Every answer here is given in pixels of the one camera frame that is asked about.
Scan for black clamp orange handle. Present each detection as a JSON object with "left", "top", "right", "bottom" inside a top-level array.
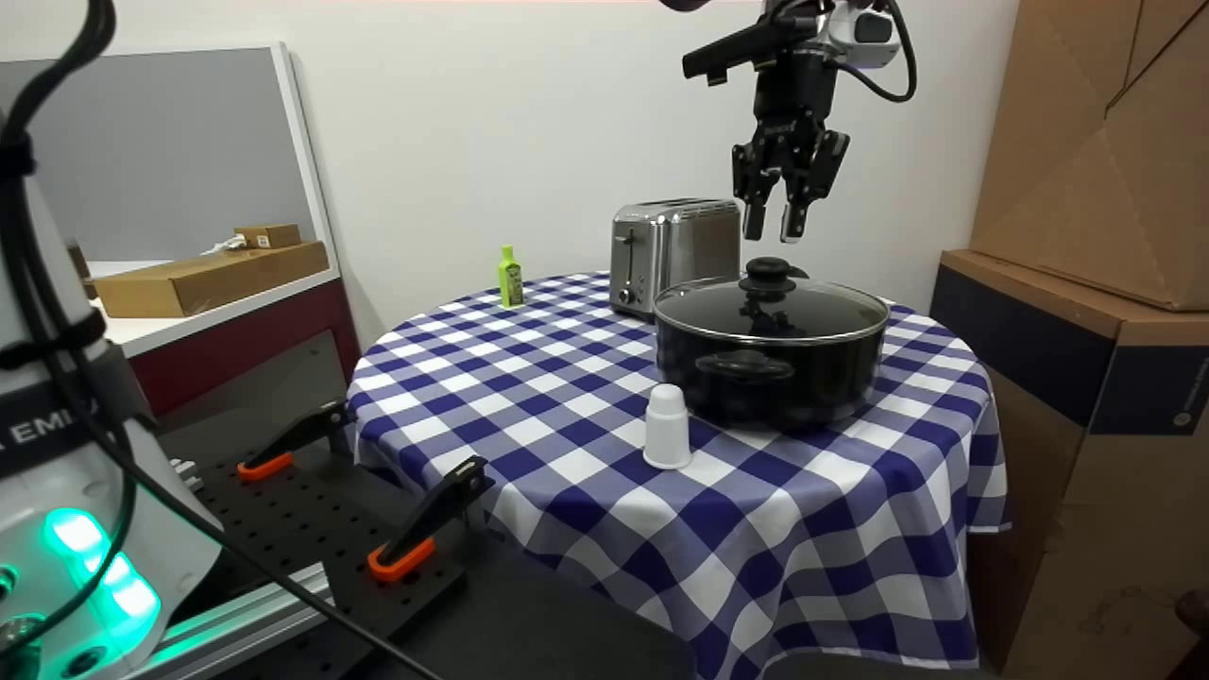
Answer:
[
  {"left": 234, "top": 396, "right": 358, "bottom": 489},
  {"left": 363, "top": 452, "right": 496, "bottom": 588}
]

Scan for small cardboard box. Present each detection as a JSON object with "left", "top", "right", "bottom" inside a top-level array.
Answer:
[{"left": 229, "top": 222, "right": 305, "bottom": 253}]

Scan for aluminium rail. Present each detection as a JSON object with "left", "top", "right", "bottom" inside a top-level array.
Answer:
[{"left": 139, "top": 559, "right": 334, "bottom": 680}]

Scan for blue white checked tablecloth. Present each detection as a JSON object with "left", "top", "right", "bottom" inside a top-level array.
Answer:
[{"left": 344, "top": 268, "right": 1011, "bottom": 680}]

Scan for white top red cabinet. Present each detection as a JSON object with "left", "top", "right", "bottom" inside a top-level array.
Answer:
[{"left": 86, "top": 258, "right": 367, "bottom": 421}]

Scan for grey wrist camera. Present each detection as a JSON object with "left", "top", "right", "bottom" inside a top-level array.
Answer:
[{"left": 823, "top": 0, "right": 907, "bottom": 75}]

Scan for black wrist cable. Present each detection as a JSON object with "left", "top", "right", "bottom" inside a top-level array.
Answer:
[{"left": 841, "top": 0, "right": 920, "bottom": 110}]

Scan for small green bottle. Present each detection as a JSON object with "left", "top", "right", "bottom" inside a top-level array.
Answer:
[{"left": 496, "top": 240, "right": 528, "bottom": 312}]

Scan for black cooking pot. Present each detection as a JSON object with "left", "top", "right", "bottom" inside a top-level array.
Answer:
[{"left": 650, "top": 297, "right": 895, "bottom": 439}]

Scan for grey board white frame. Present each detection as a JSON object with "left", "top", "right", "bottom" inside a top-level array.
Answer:
[{"left": 11, "top": 40, "right": 347, "bottom": 280}]

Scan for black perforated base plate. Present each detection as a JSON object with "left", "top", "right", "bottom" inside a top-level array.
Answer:
[{"left": 186, "top": 429, "right": 470, "bottom": 646}]

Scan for glass pot lid black knob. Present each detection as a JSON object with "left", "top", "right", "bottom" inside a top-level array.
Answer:
[{"left": 650, "top": 253, "right": 892, "bottom": 340}]

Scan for white plastic cup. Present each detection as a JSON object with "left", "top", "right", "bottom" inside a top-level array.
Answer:
[{"left": 643, "top": 380, "right": 700, "bottom": 471}]

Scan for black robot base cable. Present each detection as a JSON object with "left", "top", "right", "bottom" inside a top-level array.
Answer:
[{"left": 0, "top": 0, "right": 449, "bottom": 680}]

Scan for large cardboard box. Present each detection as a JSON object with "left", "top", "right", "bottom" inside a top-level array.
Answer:
[{"left": 967, "top": 0, "right": 1209, "bottom": 317}]

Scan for large brown cardboard boxes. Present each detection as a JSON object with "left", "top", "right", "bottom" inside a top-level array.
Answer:
[{"left": 924, "top": 245, "right": 1209, "bottom": 680}]

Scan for silver toaster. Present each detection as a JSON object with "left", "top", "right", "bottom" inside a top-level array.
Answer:
[{"left": 608, "top": 196, "right": 744, "bottom": 326}]

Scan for flat cardboard box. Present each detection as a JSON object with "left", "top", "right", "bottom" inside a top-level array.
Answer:
[{"left": 91, "top": 239, "right": 331, "bottom": 322}]

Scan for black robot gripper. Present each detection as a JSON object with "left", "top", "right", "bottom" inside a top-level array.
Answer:
[{"left": 729, "top": 36, "right": 852, "bottom": 245}]

